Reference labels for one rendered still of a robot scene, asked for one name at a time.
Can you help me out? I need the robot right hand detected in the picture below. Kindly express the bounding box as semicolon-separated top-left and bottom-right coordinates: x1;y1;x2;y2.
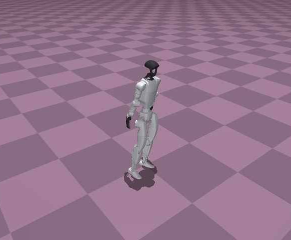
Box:
126;116;132;129

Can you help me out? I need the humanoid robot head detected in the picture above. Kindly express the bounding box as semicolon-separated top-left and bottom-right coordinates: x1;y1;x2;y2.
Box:
144;60;159;81

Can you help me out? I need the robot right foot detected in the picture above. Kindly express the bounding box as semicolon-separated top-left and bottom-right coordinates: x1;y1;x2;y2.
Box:
127;167;142;179

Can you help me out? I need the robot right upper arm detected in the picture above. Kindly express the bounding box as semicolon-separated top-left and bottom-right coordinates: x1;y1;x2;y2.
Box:
133;81;146;107

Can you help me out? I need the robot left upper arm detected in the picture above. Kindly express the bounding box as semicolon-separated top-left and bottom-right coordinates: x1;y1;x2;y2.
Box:
155;76;161;98

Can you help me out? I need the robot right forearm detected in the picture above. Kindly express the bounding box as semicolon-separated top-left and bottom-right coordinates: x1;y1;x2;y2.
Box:
127;100;137;118

